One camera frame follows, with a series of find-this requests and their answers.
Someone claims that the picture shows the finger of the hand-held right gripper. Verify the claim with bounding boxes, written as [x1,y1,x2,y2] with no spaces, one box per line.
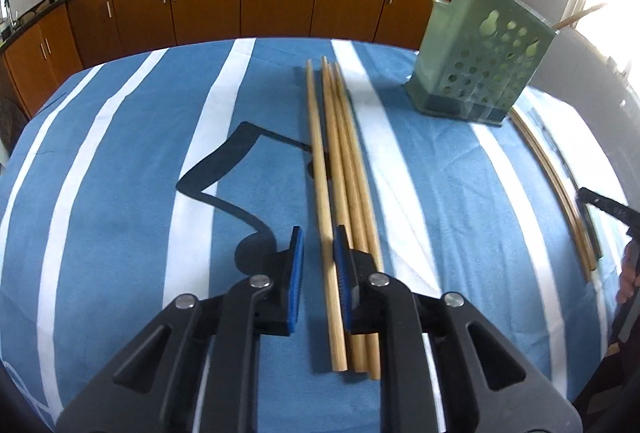
[576,186,633,221]

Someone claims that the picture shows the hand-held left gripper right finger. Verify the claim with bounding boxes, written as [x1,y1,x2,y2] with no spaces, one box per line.
[334,226,583,433]

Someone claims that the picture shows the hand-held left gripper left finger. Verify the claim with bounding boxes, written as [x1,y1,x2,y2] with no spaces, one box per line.
[55,226,305,433]

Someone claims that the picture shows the long wooden chopstick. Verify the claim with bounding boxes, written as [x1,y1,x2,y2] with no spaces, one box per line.
[304,59,349,373]
[507,107,598,285]
[512,106,603,271]
[332,60,385,381]
[551,3,608,31]
[320,56,369,374]

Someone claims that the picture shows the green perforated utensil holder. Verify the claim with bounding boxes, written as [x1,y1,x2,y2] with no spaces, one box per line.
[404,0,557,128]

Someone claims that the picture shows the person's right hand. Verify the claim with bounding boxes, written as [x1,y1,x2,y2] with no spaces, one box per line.
[616,257,638,305]

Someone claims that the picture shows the blue white striped tablecloth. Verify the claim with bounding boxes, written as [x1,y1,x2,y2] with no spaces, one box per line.
[0,37,631,433]

